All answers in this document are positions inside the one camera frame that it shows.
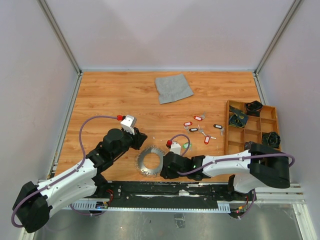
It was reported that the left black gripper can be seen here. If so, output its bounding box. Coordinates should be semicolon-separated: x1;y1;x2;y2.
112;127;148;159

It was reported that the green key tag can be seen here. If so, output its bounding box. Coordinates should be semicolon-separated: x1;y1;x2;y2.
182;142;192;151

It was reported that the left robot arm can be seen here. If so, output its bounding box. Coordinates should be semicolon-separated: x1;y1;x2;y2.
11;127;148;233

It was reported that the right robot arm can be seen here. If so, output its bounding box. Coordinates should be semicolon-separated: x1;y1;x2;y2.
160;142;296;200

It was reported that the dark brown key tag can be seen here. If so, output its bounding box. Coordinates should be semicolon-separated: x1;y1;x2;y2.
188;127;203;133

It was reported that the red key tag middle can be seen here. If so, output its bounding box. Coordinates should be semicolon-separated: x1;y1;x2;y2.
183;121;193;130

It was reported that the red key tag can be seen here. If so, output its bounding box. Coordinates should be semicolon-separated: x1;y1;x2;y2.
183;121;193;130
193;112;206;122
200;131;217;145

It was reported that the red key tag lower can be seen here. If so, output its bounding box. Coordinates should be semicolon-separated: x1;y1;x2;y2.
200;131;217;145

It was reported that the red key tag upper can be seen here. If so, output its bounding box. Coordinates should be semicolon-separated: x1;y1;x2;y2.
193;112;206;122

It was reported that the black key tag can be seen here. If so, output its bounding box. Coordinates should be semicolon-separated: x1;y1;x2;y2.
213;124;225;136

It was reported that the grey cloth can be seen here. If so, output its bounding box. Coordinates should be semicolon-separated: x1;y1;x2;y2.
155;73;194;105

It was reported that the wooden compartment tray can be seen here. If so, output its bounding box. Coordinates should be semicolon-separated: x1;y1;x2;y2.
224;100;280;155

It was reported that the rolled black tie top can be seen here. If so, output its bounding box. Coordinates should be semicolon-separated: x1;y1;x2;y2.
244;100;263;117

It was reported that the rolled dark tie right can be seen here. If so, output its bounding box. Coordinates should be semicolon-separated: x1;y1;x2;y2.
261;131;281;149

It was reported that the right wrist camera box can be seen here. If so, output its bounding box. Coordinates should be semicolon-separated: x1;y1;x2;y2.
169;141;181;155

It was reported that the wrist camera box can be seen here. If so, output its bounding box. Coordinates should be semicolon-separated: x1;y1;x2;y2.
169;141;181;155
120;115;137;135

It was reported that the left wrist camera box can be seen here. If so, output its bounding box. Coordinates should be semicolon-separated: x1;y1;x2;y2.
120;115;137;135

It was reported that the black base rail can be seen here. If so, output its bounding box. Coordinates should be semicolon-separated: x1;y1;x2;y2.
90;181;252;209

